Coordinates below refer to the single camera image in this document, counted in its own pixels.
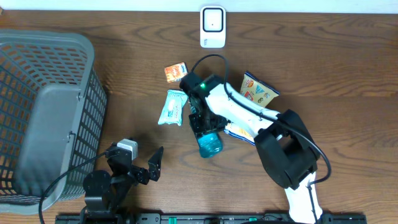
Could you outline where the blue Listerine mouthwash bottle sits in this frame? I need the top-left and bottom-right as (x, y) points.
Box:
(194, 132), (223, 158)

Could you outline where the mint green wipes pack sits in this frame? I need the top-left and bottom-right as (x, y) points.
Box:
(158, 90), (188, 126)

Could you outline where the orange snack packet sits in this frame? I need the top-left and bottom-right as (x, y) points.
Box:
(164, 62), (188, 83)

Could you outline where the cream snack chips bag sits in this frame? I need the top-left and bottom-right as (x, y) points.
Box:
(224, 71), (280, 145)

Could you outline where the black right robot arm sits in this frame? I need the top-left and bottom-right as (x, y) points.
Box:
(180, 72), (325, 223)

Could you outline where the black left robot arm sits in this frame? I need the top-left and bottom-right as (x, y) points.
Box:
(80, 145), (164, 223)

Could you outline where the white barcode scanner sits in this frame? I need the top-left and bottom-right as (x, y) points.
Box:
(200, 6), (226, 49)

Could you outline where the grey plastic shopping basket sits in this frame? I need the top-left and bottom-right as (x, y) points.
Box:
(1, 29), (107, 215)

